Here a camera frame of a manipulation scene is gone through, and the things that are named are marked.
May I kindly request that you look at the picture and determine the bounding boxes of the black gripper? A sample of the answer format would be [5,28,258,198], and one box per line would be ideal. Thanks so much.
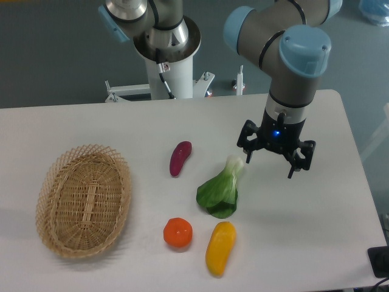
[236,111,316,179]

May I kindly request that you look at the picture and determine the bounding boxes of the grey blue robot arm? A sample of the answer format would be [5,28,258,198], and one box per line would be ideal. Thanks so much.
[98,1,342,172]

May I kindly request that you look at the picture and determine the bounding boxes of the yellow mango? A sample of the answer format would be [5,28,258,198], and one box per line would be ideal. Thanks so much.
[205,221,236,277]

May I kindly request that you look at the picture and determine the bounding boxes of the green bok choy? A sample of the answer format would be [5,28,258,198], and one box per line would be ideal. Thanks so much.
[196,155,244,219]

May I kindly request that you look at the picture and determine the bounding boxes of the purple sweet potato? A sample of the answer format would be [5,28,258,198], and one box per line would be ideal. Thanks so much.
[170,141,192,177]

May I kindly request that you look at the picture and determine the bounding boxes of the orange tangerine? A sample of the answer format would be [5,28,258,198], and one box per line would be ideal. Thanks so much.
[163,217,193,252]

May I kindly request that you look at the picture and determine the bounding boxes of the black device at table edge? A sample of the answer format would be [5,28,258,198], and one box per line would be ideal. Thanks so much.
[367,246,388,278]

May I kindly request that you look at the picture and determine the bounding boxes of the blue object top right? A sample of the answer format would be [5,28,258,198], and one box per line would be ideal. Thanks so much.
[359,0,388,27]

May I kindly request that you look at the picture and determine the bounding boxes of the woven wicker basket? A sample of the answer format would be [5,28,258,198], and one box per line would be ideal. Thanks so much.
[36,144,131,259]

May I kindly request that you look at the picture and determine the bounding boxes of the black cable on pedestal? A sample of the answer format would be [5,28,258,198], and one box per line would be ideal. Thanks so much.
[154,47,176,100]

